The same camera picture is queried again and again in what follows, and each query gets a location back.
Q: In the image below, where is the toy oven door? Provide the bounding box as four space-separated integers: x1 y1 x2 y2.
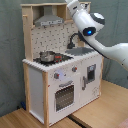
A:
55 80 75 112

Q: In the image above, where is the red right stove knob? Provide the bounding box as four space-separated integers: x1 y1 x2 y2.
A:
71 66 79 73

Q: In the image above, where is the white cabinet door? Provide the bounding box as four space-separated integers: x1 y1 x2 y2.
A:
80 56 102 106

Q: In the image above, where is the grey range hood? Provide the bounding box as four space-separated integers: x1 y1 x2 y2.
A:
34 5 64 27

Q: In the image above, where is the wooden toy kitchen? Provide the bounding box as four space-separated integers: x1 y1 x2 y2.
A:
22 3 102 127

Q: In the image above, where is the black toy stovetop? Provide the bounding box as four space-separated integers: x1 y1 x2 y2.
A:
34 53 71 66

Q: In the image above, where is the red stove knob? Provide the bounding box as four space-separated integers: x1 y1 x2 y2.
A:
71 66 79 73
54 73 60 79

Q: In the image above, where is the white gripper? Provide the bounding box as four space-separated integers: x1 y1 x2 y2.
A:
65 0 82 14

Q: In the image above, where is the black toy faucet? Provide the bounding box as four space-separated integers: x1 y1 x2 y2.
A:
66 32 83 50

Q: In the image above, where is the silver toy pot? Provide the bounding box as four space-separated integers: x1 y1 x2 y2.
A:
40 51 55 62

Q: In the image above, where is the grey toy sink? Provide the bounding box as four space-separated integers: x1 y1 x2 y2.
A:
66 47 93 56

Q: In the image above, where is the red left stove knob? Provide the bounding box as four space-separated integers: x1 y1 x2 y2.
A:
54 73 60 79

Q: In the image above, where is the wooden table top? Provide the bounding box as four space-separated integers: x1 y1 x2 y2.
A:
0 80 128 128

